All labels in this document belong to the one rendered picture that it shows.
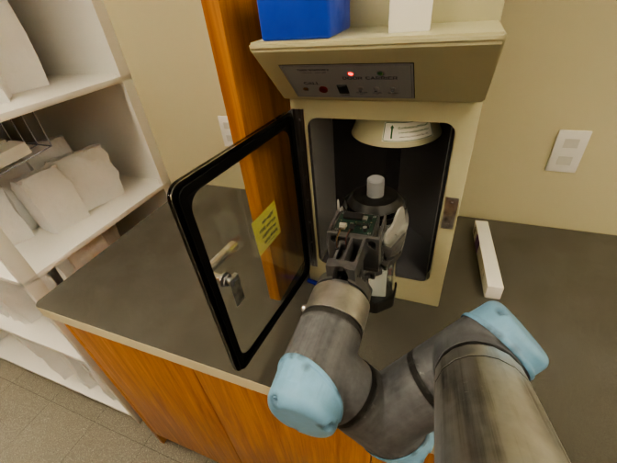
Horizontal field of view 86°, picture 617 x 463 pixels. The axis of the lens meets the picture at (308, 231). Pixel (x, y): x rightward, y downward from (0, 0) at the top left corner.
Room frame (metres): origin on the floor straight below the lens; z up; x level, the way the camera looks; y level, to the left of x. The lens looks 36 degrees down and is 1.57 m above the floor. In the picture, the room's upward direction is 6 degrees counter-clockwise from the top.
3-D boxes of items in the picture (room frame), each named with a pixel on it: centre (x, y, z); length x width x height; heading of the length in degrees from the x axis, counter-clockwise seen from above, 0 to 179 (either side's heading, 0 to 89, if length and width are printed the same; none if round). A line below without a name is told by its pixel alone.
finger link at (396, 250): (0.38, -0.11, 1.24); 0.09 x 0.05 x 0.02; 132
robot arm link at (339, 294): (0.27, -0.02, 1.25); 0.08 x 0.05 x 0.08; 66
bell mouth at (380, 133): (0.65, -0.20, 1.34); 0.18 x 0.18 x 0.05
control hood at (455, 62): (0.52, -0.11, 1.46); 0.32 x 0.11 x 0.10; 65
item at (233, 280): (0.39, 0.13, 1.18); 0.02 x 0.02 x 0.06; 60
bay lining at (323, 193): (0.68, -0.19, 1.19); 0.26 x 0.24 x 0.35; 65
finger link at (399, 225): (0.42, -0.14, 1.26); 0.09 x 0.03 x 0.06; 132
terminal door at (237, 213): (0.49, 0.09, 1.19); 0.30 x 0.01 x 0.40; 150
